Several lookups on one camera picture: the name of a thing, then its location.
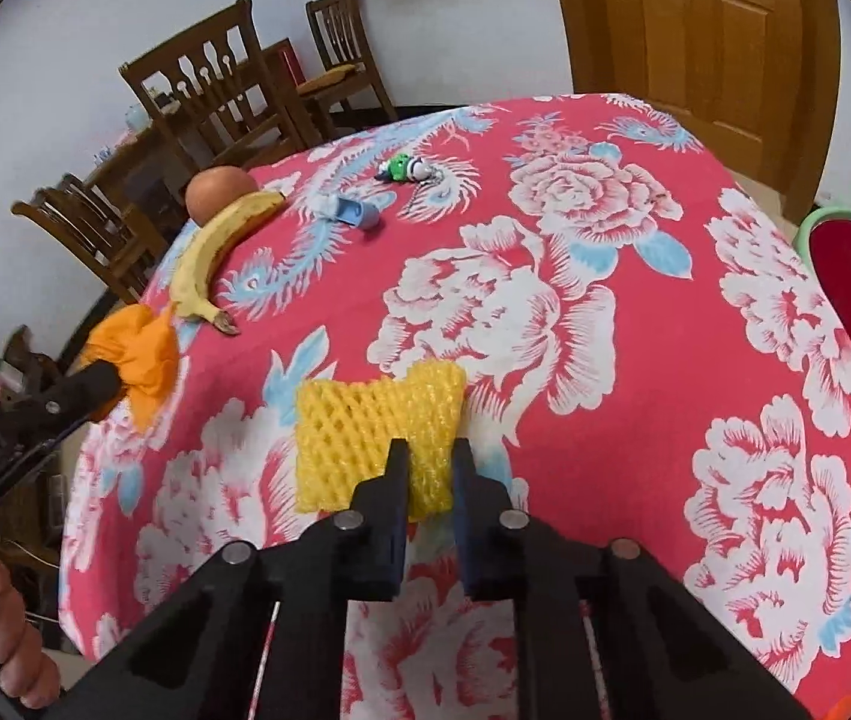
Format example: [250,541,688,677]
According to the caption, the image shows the wooden door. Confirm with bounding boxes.
[559,0,841,223]

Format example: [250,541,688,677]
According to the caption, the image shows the yellow banana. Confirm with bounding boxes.
[169,190,287,337]

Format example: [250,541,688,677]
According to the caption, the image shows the low wooden chair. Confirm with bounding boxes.
[10,174,169,304]

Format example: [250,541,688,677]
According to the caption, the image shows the far wooden chair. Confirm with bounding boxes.
[297,0,398,140]

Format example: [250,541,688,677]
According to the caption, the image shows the wooden dining table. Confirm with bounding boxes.
[83,35,323,212]

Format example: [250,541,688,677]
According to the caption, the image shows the green white toy keychain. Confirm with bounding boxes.
[375,153,442,185]

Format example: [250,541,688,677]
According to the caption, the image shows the yellow foam fruit net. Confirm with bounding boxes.
[295,359,466,522]

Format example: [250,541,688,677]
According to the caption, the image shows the red floral tablecloth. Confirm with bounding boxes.
[59,94,851,718]

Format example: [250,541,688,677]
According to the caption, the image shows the orange round fruit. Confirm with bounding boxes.
[185,166,258,226]

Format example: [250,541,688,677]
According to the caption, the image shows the near wooden chair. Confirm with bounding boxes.
[119,0,307,174]

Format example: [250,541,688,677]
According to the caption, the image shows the person's left hand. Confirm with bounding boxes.
[0,561,61,710]

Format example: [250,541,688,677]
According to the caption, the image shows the light blue small clip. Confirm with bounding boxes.
[310,193,380,231]

